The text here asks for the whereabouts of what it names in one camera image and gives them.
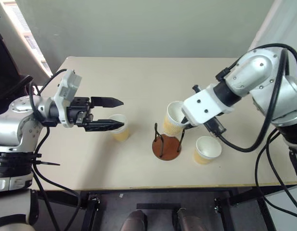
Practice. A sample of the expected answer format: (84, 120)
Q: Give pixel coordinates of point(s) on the black zip tie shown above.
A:
(48, 164)

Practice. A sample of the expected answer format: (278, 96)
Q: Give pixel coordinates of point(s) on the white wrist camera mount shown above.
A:
(203, 106)
(66, 89)

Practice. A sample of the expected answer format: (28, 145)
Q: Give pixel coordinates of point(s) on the black chair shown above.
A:
(3, 65)

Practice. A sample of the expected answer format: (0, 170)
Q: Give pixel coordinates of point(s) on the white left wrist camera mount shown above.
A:
(66, 89)

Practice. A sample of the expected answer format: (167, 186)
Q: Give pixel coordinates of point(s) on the black metal table frame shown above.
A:
(90, 216)

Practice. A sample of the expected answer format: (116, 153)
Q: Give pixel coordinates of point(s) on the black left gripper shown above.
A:
(78, 108)

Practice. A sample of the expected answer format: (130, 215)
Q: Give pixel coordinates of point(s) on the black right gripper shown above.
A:
(215, 127)

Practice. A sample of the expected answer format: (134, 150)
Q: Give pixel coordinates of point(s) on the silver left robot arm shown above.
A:
(8, 127)

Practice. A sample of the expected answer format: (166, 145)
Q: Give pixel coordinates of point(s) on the dark rounded robot foot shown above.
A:
(135, 221)
(189, 222)

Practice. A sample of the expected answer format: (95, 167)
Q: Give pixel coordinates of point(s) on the yellow paper cup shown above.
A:
(171, 125)
(207, 149)
(120, 136)

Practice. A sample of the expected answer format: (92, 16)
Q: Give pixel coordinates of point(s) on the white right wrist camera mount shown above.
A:
(203, 106)

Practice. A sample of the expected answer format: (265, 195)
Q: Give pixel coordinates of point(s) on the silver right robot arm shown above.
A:
(256, 69)

